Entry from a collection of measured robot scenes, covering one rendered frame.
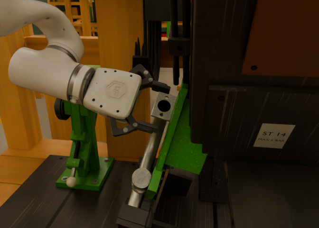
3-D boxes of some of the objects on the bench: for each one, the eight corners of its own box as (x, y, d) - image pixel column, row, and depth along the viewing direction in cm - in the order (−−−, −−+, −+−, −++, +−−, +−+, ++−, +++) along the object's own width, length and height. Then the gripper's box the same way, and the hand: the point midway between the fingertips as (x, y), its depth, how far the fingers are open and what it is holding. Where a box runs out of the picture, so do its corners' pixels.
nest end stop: (141, 232, 61) (143, 231, 57) (116, 224, 62) (115, 223, 57) (143, 227, 62) (144, 225, 57) (117, 219, 62) (117, 217, 58)
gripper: (102, 61, 65) (172, 82, 65) (73, 128, 59) (150, 152, 58) (98, 42, 58) (177, 66, 58) (65, 117, 52) (152, 144, 51)
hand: (159, 108), depth 58 cm, fingers open, 8 cm apart
